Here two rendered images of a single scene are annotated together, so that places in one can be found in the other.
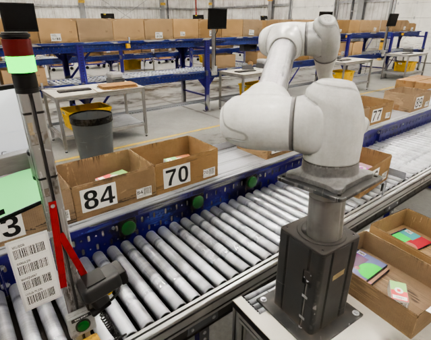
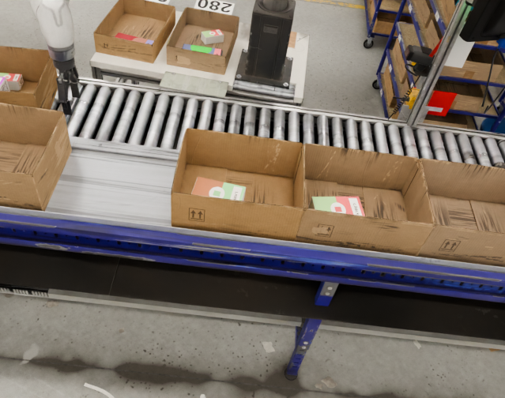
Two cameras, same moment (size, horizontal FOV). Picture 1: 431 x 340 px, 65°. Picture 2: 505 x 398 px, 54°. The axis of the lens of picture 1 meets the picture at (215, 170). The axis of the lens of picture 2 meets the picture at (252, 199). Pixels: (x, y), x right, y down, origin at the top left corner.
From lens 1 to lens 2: 2.79 m
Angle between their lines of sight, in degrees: 102
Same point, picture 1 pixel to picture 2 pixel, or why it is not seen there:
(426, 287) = (182, 32)
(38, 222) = (448, 185)
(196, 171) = (228, 155)
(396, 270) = (179, 43)
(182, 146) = (187, 206)
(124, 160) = (311, 222)
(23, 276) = (468, 45)
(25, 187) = not seen: hidden behind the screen
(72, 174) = (400, 234)
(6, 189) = not seen: hidden behind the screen
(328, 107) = not seen: outside the picture
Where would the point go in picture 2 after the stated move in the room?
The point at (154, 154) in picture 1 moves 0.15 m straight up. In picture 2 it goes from (250, 217) to (256, 182)
